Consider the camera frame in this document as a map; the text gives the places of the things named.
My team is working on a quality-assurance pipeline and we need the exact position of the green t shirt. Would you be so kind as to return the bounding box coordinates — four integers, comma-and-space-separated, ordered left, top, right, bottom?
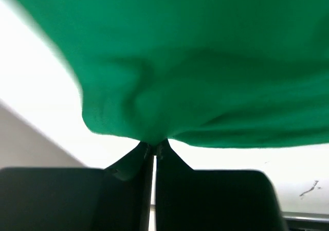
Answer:
17, 0, 328, 148

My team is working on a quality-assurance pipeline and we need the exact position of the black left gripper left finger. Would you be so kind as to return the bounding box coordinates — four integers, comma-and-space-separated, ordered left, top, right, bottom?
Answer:
1, 143, 152, 230

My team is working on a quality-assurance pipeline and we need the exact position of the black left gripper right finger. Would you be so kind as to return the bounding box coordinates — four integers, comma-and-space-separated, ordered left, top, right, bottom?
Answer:
155, 140, 288, 231

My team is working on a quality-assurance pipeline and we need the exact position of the aluminium table edge rail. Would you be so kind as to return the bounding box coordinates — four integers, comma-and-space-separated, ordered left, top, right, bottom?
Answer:
282, 212, 329, 223

